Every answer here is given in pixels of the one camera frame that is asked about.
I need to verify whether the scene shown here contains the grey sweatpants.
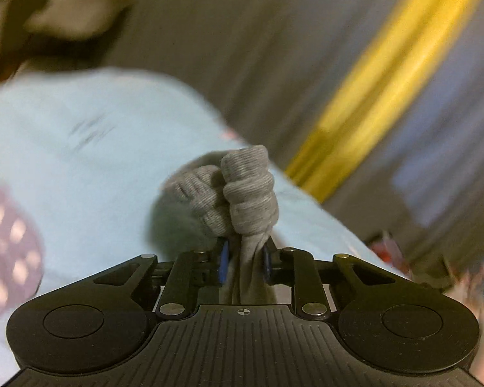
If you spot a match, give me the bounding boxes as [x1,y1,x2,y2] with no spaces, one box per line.
[149,145,279,305]

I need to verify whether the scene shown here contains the purple tote bag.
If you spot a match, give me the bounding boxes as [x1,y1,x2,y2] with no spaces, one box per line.
[365,232,484,330]

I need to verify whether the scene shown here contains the grey curtain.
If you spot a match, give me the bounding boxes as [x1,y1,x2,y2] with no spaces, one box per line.
[103,0,484,270]

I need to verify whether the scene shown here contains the yellow curtain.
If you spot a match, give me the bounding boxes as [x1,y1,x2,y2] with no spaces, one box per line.
[286,0,480,203]

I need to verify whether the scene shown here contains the pink plush toy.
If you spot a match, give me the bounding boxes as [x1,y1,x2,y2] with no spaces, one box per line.
[24,0,134,41]

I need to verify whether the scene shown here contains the brown headboard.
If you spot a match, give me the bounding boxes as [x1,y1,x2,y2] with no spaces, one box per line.
[0,0,66,86]

